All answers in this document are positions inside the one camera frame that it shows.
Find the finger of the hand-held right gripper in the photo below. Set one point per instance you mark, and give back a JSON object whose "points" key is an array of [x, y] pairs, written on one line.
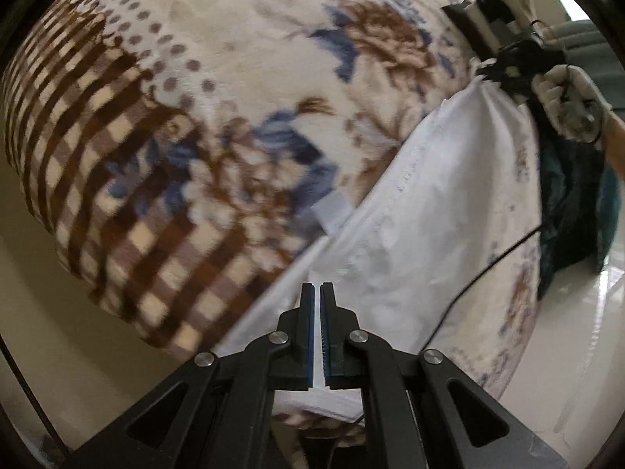
{"points": [[503, 73]]}

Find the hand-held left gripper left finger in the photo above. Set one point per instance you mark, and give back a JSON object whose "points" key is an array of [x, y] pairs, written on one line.
{"points": [[310, 337]]}

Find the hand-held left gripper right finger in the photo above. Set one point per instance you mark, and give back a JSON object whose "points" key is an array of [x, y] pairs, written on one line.
{"points": [[324, 337]]}

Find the white small garment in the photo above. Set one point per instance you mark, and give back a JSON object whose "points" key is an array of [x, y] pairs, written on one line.
{"points": [[415, 229]]}

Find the person's right forearm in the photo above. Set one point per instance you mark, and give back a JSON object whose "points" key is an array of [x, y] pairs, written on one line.
{"points": [[616, 139]]}

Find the person's right hand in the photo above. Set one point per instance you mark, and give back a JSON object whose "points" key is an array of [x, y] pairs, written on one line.
{"points": [[569, 102]]}

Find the dark teal cloth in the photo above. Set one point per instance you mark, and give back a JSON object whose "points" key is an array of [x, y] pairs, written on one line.
{"points": [[569, 195]]}

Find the floral checked plush blanket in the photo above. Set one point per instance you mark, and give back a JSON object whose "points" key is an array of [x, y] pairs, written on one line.
{"points": [[205, 58]]}

